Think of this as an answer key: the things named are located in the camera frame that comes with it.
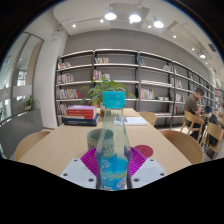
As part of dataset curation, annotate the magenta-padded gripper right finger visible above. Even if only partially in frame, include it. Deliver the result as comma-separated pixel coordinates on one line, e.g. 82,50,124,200
127,146,167,190

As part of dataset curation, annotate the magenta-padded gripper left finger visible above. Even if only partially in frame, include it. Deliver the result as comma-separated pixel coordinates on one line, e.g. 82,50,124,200
59,147,101,190

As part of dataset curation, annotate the clear bottle with blue cap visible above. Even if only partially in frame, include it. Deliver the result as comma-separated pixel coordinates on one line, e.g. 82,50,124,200
94,91,133,192

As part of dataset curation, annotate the flat round red coaster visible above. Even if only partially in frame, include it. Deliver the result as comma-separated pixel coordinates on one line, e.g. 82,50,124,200
133,144,154,159

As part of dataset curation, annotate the dark blue book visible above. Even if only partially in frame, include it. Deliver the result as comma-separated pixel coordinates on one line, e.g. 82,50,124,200
63,114,100,127

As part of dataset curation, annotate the open white booklet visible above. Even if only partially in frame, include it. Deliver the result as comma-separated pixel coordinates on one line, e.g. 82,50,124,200
113,115,148,127

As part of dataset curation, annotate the red book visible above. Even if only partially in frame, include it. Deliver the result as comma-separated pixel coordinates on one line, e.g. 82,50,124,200
65,111,97,120

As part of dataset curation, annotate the pink-covered book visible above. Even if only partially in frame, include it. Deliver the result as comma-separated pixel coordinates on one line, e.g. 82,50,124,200
66,104,98,114

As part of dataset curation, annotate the group of wooden chairs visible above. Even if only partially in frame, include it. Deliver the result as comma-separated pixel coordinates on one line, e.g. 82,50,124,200
179,109,224,158

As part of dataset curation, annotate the person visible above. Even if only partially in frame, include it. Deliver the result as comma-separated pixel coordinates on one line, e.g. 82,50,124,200
184,87,206,134

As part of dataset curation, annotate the small potted plant by window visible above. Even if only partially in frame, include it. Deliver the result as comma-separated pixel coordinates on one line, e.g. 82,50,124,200
22,95,40,111

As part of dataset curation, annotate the green potted plant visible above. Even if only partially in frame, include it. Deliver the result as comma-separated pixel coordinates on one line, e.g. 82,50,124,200
79,77,128,118

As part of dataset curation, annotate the grey bookshelf unit with books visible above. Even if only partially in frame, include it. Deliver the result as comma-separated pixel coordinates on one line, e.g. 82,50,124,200
54,48,219,129

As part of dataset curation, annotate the group of ceiling lights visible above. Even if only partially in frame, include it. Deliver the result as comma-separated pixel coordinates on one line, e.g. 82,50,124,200
71,9,208,60

